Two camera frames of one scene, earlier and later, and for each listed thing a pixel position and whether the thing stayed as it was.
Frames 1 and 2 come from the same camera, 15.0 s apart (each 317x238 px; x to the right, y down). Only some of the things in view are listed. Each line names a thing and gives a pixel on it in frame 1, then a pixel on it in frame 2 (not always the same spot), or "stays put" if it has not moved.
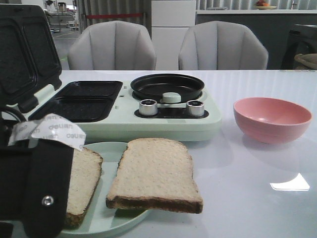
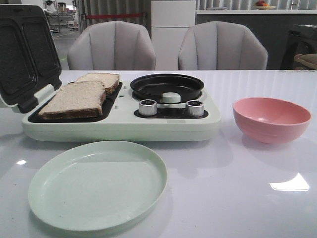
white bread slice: x=155 y=173 -> x=79 y=98
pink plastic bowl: x=271 y=120 stays put
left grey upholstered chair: x=111 y=45 stays put
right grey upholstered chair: x=221 y=45 stays put
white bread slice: x=85 y=172 -> x=110 y=80
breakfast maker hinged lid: x=29 y=59 stays put
